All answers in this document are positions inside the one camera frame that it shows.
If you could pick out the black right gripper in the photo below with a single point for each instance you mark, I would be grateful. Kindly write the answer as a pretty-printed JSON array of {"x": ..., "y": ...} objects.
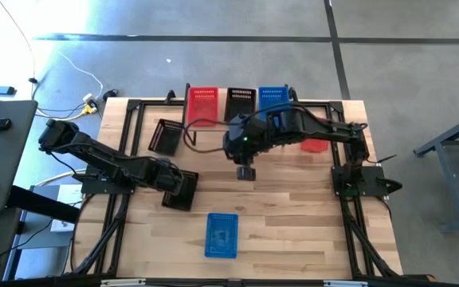
[{"x": 245, "y": 139}]

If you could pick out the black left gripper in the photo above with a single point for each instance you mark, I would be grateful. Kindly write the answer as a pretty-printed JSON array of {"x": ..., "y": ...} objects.
[{"x": 167, "y": 177}]

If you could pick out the black plastic basket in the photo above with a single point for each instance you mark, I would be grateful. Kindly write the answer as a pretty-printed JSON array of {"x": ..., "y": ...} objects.
[
  {"x": 165, "y": 137},
  {"x": 239, "y": 104},
  {"x": 185, "y": 199}
]

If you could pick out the blue plastic basket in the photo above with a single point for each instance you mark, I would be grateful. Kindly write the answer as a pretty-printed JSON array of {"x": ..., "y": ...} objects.
[
  {"x": 221, "y": 235},
  {"x": 273, "y": 99}
]

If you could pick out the red plastic basket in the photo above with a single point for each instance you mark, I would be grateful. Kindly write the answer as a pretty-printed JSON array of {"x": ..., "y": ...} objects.
[
  {"x": 314, "y": 146},
  {"x": 202, "y": 103}
]

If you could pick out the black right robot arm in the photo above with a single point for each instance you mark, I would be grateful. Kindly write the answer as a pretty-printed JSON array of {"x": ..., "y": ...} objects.
[{"x": 317, "y": 133}]

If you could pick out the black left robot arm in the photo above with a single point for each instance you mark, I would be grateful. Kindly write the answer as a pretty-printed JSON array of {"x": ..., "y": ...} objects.
[{"x": 102, "y": 159}]

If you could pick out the wooden shelf with black legs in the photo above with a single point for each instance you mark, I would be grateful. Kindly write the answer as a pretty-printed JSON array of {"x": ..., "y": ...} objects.
[{"x": 221, "y": 111}]

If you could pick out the black table clamp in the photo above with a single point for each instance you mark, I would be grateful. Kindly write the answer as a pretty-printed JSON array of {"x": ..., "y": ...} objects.
[
  {"x": 169, "y": 95},
  {"x": 293, "y": 95}
]

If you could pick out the white paper sheet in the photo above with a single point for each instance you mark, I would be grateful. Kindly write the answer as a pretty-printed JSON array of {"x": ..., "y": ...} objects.
[{"x": 68, "y": 195}]

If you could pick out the white power strip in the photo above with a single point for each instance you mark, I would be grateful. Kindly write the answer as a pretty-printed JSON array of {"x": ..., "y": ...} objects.
[{"x": 89, "y": 97}]

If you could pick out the black desk beam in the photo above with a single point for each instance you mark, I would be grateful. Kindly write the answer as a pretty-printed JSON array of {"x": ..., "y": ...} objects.
[{"x": 42, "y": 205}]

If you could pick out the grey desk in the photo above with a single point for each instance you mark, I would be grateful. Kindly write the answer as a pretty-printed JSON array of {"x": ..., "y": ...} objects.
[{"x": 6, "y": 159}]

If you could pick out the small black desk object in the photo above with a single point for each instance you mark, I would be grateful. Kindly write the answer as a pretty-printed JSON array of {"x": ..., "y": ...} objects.
[{"x": 1, "y": 124}]

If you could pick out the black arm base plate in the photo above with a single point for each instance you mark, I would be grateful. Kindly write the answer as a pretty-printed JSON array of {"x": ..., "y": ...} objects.
[
  {"x": 94, "y": 185},
  {"x": 373, "y": 187}
]

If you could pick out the black aluminium table frame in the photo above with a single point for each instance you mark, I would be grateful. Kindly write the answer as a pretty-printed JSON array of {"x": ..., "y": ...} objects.
[{"x": 311, "y": 104}]

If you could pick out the black front rail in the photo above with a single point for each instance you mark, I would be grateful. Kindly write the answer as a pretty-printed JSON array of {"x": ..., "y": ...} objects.
[{"x": 253, "y": 284}]

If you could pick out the silver rail bracket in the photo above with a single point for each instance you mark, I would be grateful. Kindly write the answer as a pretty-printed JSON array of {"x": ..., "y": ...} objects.
[
  {"x": 345, "y": 283},
  {"x": 122, "y": 282}
]

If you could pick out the blue-grey metal table frame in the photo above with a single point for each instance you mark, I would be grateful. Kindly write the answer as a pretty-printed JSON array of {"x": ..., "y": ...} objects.
[{"x": 452, "y": 187}]

